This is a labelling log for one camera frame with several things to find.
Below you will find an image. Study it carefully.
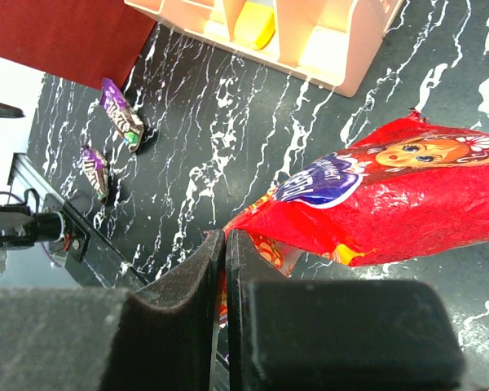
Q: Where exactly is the purple candy pack lower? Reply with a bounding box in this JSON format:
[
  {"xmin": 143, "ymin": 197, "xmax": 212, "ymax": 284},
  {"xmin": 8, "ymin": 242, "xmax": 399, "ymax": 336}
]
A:
[{"xmin": 81, "ymin": 145, "xmax": 109, "ymax": 204}]

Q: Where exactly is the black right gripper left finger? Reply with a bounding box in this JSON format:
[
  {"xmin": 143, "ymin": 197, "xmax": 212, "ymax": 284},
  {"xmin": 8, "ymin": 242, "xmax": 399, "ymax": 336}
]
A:
[{"xmin": 0, "ymin": 231, "xmax": 225, "ymax": 390}]

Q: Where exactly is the red paper bag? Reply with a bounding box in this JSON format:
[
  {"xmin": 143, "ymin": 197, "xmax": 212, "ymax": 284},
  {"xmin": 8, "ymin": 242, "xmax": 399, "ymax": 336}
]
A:
[{"xmin": 0, "ymin": 0, "xmax": 155, "ymax": 89}]

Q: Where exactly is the red chips bag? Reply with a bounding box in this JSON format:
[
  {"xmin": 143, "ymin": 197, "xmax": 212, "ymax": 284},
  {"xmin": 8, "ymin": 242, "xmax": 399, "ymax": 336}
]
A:
[{"xmin": 203, "ymin": 108, "xmax": 489, "ymax": 327}]

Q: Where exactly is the purple candy pack upper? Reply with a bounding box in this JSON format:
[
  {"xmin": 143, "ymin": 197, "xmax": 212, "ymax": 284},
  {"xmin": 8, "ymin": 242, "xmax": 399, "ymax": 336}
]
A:
[{"xmin": 99, "ymin": 77, "xmax": 145, "ymax": 153}]

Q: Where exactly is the peach desk organizer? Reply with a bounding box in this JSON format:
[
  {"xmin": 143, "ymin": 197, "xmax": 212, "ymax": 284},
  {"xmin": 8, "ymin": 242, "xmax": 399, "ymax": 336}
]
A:
[{"xmin": 127, "ymin": 0, "xmax": 403, "ymax": 97}]

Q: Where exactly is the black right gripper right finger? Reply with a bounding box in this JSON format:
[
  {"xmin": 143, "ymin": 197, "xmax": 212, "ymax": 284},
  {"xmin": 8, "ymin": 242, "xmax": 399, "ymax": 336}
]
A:
[{"xmin": 227, "ymin": 231, "xmax": 465, "ymax": 390}]

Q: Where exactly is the yellow eraser block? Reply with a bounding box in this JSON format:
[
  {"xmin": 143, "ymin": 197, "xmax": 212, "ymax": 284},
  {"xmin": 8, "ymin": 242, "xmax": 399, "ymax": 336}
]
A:
[{"xmin": 234, "ymin": 0, "xmax": 275, "ymax": 51}]

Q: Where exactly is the purple candy pack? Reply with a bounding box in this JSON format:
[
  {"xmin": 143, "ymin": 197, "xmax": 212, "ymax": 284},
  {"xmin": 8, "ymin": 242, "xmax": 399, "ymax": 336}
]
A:
[
  {"xmin": 99, "ymin": 77, "xmax": 145, "ymax": 153},
  {"xmin": 81, "ymin": 145, "xmax": 109, "ymax": 204}
]

